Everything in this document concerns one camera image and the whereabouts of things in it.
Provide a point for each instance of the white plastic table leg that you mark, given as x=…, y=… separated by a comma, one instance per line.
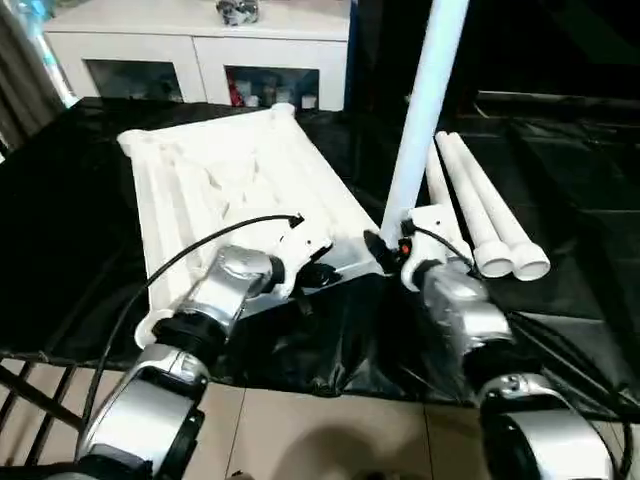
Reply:
x=496, y=200
x=437, y=180
x=470, y=200
x=425, y=115

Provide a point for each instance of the blue patterned white roll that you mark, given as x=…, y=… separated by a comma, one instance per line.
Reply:
x=55, y=70

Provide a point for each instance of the black box with gold label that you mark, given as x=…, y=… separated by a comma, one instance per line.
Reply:
x=380, y=50

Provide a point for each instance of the black metal table frame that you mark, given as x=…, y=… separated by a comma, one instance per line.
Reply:
x=45, y=400

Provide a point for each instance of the black plastic mat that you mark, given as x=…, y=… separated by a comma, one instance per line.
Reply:
x=65, y=225

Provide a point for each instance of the dark grey bundle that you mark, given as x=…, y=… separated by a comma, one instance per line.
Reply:
x=237, y=11

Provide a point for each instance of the grey curtain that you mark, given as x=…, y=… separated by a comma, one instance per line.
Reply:
x=20, y=90

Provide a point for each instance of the white glass-door cabinet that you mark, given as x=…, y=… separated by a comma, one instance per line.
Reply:
x=200, y=55

